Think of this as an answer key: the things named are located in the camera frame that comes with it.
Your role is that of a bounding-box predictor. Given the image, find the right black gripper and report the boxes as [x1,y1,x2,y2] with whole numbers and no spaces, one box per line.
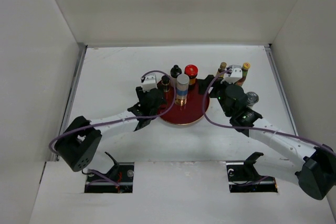
[198,74,237,118]

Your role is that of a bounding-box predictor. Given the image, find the black-cap pepper shaker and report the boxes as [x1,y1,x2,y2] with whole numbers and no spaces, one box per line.
[161,75,170,97]

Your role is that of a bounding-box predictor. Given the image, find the red-lid chili sauce jar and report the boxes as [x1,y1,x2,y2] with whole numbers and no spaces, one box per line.
[184,65,198,90]

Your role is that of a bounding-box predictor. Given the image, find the silver-lid blue-label jar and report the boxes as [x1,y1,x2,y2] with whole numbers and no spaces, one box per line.
[175,74,190,106]

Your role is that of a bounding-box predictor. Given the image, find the black-top white salt grinder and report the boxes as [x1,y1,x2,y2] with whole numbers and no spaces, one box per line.
[170,65,182,86]

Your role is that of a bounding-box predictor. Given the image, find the green-label red sauce bottle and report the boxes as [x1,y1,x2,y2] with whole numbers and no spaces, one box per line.
[236,62,250,86]

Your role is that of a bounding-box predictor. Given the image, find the grey-top white salt grinder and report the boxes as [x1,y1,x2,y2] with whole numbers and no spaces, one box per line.
[246,91,259,108]

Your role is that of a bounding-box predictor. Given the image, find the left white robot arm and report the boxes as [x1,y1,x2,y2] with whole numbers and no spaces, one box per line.
[54,87,166,182]

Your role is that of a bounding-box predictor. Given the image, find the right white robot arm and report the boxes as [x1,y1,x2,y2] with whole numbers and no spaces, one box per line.
[197,75,335,200]

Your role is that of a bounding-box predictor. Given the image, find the small yellow-label oil bottle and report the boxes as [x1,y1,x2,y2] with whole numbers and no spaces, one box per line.
[216,62,227,78]

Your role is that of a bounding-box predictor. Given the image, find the red round lacquer tray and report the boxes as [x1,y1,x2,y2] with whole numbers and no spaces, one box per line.
[158,79,204,125]

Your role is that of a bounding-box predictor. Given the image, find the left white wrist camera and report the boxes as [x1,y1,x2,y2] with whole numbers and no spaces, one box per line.
[141,73,158,92]

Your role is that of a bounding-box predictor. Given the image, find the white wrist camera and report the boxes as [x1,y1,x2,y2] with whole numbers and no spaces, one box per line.
[141,73,158,92]
[221,65,243,84]

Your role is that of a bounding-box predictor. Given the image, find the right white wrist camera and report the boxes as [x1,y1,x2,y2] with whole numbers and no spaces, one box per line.
[221,65,243,84]

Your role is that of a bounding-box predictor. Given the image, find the right aluminium table rail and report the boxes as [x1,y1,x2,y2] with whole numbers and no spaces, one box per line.
[264,44,298,135]

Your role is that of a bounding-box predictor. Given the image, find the aluminium table rail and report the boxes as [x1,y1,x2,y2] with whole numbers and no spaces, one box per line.
[51,43,88,162]
[264,44,298,135]

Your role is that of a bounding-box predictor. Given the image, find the left aluminium table rail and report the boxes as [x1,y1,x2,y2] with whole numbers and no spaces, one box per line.
[51,43,88,162]

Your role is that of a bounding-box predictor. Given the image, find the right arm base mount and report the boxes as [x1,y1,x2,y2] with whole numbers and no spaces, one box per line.
[226,152,278,193]

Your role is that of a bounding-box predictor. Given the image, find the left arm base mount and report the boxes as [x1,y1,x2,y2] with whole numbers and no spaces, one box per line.
[82,152,135,194]

